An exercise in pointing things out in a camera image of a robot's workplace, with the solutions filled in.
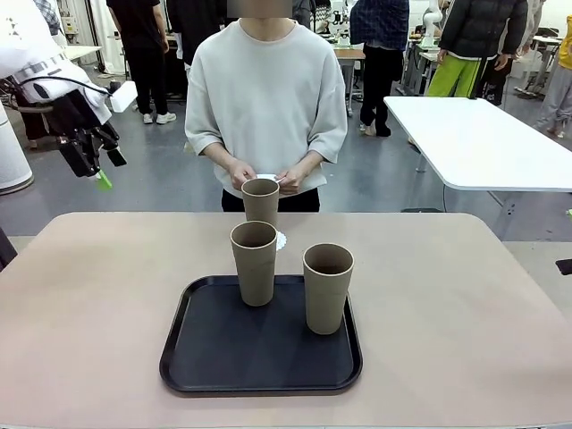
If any person in yellow top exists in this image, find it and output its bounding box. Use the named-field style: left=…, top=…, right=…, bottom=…
left=534, top=15, right=572, bottom=139

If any white cylindrical floor unit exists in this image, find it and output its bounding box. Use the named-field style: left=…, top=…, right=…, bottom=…
left=0, top=103, right=35, bottom=196

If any black plastic serving tray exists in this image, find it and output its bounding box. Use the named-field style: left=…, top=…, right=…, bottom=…
left=159, top=274, right=364, bottom=394

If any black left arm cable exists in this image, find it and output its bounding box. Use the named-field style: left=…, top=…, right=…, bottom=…
left=7, top=74, right=114, bottom=97

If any person in blue checked jacket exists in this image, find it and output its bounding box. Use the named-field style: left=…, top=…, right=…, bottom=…
left=349, top=0, right=411, bottom=139

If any bystander in black top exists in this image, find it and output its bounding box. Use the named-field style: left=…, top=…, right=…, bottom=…
left=167, top=0, right=230, bottom=98

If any small white background table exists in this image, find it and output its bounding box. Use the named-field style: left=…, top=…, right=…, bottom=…
left=62, top=44, right=105, bottom=68

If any person's left forearm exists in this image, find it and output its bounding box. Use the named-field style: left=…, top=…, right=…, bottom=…
left=292, top=149, right=324, bottom=179

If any large white table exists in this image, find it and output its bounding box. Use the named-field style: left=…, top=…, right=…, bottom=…
left=383, top=95, right=572, bottom=194

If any person with white sneakers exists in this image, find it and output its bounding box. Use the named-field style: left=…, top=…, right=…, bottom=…
left=105, top=0, right=178, bottom=126

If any person in neon green trousers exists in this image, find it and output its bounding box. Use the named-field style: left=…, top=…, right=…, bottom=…
left=426, top=0, right=530, bottom=99

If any person in grey sweater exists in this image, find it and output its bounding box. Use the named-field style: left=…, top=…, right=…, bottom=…
left=184, top=0, right=349, bottom=214

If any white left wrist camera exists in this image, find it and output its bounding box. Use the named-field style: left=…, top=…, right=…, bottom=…
left=108, top=80, right=139, bottom=114

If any person's left hand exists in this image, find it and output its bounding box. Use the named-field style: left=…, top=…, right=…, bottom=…
left=275, top=164, right=310, bottom=196

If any person's right hand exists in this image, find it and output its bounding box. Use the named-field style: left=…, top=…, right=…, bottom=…
left=229, top=159, right=259, bottom=191

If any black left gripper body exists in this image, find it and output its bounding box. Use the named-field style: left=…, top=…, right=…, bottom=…
left=46, top=90, right=107, bottom=145

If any person in plaid shirt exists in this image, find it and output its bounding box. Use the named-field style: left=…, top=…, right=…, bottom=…
left=17, top=0, right=62, bottom=151

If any person's right forearm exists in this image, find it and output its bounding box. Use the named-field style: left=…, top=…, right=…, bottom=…
left=202, top=141, right=241, bottom=174

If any tall beige cup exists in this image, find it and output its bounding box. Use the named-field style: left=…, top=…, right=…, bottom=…
left=240, top=178, right=282, bottom=226
left=302, top=243, right=355, bottom=336
left=230, top=220, right=279, bottom=307

